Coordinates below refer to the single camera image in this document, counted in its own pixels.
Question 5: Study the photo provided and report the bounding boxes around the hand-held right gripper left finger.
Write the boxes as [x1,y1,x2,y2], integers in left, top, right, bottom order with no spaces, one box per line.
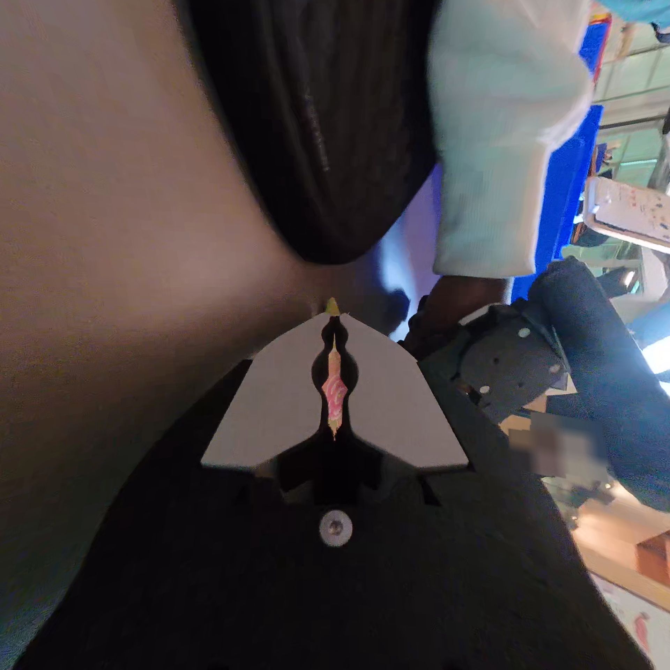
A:
[201,314,330,478]

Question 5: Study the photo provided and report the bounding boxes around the person's left forearm white sleeve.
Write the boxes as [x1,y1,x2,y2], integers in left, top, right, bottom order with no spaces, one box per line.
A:
[426,0,597,279]

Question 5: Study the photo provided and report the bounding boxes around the person's left hand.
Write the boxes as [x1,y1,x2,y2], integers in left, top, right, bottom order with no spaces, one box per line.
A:
[400,275,514,362]

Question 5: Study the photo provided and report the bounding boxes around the pink floral cloth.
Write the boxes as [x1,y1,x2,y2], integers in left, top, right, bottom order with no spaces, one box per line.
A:
[320,297,349,441]

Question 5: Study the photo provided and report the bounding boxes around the dark blue denim cloth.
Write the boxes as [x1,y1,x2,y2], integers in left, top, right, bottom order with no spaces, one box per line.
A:
[526,256,670,514]

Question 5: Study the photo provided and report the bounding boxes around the person's black garment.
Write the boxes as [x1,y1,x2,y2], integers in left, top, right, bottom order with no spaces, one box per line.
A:
[175,0,440,265]

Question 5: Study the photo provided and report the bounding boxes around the white box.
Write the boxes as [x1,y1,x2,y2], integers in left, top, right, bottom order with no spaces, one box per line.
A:
[582,175,670,255]

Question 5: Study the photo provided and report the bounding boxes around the brown box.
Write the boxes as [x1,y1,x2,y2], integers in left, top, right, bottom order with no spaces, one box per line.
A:
[635,530,670,588]

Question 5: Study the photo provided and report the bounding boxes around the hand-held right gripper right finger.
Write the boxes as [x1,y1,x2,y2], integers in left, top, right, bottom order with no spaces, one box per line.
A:
[339,313,470,474]

